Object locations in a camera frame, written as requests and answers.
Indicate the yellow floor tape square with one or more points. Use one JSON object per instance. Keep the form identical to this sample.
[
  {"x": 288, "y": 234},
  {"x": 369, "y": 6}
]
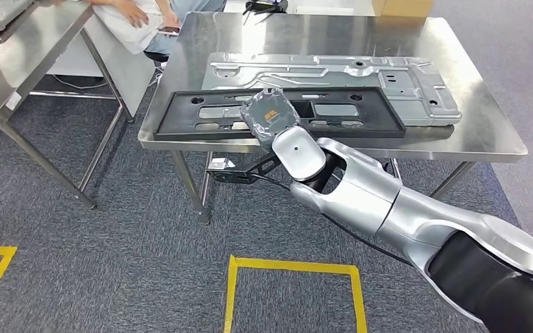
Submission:
[{"x": 229, "y": 299}]

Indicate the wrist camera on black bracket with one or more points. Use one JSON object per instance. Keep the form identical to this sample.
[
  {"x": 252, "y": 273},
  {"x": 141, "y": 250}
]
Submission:
[{"x": 229, "y": 177}]

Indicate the black stool seat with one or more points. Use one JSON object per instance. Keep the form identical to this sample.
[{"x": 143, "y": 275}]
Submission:
[{"x": 156, "y": 56}]

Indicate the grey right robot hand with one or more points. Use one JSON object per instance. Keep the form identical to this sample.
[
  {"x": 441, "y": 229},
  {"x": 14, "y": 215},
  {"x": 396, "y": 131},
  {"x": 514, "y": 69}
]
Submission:
[{"x": 271, "y": 115}]

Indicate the black plastic plate part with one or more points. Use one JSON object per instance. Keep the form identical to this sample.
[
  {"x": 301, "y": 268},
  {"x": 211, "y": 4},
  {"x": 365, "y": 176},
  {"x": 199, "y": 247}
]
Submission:
[{"x": 179, "y": 124}]

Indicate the cardboard box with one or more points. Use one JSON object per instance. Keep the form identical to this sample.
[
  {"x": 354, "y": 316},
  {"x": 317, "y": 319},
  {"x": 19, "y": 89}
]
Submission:
[{"x": 402, "y": 7}]

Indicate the seated person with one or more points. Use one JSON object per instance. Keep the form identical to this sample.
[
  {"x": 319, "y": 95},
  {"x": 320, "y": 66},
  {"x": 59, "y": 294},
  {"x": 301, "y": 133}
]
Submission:
[{"x": 124, "y": 27}]

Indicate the steel workbench table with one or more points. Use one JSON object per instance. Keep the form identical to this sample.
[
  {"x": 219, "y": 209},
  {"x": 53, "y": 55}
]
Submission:
[{"x": 478, "y": 115}]

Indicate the smartphone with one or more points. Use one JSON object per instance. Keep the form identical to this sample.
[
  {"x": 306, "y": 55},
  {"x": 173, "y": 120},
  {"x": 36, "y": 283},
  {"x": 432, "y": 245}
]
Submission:
[{"x": 170, "y": 31}]

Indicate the steel side table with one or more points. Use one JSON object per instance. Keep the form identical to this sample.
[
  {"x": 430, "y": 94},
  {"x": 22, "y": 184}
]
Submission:
[{"x": 18, "y": 69}]

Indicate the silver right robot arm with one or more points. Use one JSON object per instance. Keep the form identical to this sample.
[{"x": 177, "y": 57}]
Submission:
[{"x": 363, "y": 202}]

